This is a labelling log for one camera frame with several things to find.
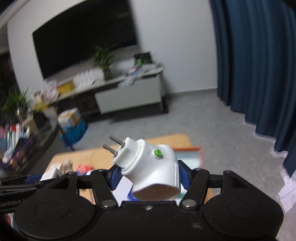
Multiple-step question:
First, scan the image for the white square charger plug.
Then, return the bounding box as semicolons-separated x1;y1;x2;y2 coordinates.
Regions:
40;167;63;181

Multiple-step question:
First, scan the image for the blue playing card box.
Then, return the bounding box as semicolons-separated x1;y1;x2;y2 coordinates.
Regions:
76;165;94;176

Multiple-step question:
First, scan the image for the clear glass liquid bottle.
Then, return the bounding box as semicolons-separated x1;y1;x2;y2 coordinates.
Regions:
60;159;73;173

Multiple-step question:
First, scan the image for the orange cardboard box tray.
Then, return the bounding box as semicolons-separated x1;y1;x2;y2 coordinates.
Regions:
113;146;205;202

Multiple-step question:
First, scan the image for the blue bag with boxes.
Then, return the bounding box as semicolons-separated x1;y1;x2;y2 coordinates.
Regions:
57;108;88;148

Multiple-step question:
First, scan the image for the green plant at left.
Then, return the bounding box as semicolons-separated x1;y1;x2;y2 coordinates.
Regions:
1;86;28;124

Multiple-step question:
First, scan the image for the white tv console cabinet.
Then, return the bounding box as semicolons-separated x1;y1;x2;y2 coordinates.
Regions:
48;64;168;117

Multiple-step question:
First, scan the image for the yellow box on console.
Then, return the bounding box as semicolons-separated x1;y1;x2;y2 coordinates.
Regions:
58;82;75;95

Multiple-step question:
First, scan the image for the white wifi router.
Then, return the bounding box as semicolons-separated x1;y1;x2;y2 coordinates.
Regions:
73;68;104;89

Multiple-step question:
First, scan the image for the white plastic bag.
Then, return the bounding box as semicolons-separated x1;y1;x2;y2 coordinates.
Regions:
41;80;59;101

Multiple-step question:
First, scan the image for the black green product box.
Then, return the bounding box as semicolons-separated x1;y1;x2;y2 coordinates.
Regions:
134;52;153;66

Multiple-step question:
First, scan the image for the potted green plant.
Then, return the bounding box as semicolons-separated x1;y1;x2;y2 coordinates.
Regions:
91;45;115;80

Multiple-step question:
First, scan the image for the black television screen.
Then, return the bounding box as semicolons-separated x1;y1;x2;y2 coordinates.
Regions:
33;1;137;78

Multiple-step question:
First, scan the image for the dark blue curtain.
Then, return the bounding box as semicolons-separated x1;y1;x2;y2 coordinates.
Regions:
210;1;295;176

